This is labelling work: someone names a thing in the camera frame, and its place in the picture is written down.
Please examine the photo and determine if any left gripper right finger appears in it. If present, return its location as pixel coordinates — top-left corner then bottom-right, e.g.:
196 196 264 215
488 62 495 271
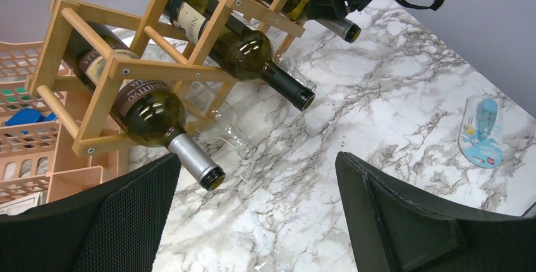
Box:
335 152 535 271

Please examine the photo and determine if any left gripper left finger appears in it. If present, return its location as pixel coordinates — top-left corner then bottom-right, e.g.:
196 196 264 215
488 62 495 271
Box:
1 154 181 271

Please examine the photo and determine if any green wine bottle front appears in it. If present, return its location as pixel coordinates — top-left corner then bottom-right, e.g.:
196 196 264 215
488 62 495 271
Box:
63 30 226 191

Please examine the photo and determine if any tall clear glass bottle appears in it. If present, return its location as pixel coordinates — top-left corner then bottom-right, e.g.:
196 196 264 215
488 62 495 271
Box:
181 81 257 159

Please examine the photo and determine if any wooden wine rack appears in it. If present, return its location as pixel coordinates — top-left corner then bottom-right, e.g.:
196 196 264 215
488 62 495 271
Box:
25 0 304 157

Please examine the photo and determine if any blue item in organizer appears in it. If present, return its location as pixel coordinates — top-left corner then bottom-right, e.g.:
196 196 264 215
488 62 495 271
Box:
4 108 57 126

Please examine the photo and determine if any pink plastic file organizer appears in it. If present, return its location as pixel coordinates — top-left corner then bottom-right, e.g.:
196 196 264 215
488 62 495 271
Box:
1 42 130 215

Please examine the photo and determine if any clear bottle blue label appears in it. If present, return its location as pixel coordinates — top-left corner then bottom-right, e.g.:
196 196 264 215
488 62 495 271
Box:
458 95 503 169

